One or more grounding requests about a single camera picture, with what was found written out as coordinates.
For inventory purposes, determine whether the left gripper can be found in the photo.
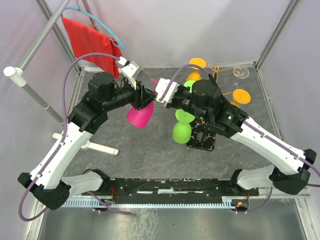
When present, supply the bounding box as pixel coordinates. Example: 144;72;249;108
103;76;158;112

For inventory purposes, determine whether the green plastic goblet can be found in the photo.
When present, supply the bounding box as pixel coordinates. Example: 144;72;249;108
172;109;195;144
183;80;196;92

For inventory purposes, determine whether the pink plastic goblet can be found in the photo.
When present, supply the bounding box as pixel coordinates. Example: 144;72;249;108
126;77;158;129

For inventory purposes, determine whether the orange plastic goblet front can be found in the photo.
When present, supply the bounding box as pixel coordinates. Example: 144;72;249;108
186;57;207;81

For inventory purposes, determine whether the orange plastic goblet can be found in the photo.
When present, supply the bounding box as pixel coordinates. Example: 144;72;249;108
186;57;207;81
231;88;251;107

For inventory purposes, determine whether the clear champagne flute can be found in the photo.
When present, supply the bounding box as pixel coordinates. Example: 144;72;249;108
233;66;250;79

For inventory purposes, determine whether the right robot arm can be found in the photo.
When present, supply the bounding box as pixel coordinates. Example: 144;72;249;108
156;78;317;196

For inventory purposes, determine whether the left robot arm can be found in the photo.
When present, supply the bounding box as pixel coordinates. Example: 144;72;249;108
18;72;156;210

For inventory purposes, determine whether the white stand foot front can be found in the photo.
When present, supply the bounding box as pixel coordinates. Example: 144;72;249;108
65;132;119;157

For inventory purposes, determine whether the red cloth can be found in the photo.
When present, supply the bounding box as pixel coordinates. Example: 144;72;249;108
62;17;122;78

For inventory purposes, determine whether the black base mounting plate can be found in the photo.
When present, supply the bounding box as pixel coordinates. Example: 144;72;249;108
81;177;260;205

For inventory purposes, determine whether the blue clothes hanger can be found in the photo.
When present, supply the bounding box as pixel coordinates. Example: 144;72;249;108
60;0;126;50

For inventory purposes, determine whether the grey clothes stand pole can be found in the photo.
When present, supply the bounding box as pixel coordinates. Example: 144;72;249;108
3;0;75;125

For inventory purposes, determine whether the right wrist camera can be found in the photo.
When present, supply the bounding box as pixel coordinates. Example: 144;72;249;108
155;78;180;107

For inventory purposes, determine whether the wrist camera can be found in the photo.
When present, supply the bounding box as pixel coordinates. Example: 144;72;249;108
117;56;143;90
155;78;180;107

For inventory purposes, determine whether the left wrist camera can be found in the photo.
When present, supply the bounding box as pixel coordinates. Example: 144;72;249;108
117;56;143;90

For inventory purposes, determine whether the gold wire wine glass rack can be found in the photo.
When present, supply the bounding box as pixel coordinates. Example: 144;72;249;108
186;65;241;152

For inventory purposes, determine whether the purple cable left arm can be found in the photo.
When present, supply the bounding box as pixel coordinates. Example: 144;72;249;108
18;52;133;222

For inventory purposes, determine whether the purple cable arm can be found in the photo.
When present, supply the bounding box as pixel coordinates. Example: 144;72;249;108
159;64;320;215
18;52;133;222

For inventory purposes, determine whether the white cable duct strip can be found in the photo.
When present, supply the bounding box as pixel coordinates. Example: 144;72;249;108
62;197;236;210

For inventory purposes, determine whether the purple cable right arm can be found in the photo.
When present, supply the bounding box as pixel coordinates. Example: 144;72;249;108
159;64;320;215

